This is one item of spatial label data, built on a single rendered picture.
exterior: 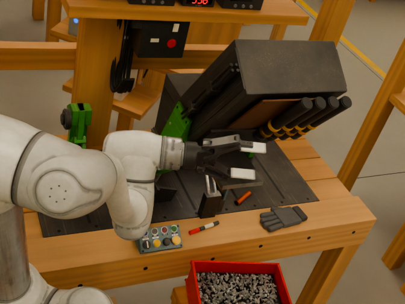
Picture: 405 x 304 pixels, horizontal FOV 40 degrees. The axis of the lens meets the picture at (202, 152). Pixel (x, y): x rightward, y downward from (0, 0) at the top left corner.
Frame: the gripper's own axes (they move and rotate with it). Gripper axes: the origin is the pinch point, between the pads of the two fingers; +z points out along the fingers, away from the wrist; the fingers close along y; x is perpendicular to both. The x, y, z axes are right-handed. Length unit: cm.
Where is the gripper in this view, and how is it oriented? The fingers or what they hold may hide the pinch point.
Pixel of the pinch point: (255, 161)
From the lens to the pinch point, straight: 152.0
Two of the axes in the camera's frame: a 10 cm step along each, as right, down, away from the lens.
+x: 0.3, -8.3, 5.5
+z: 9.9, 1.0, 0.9
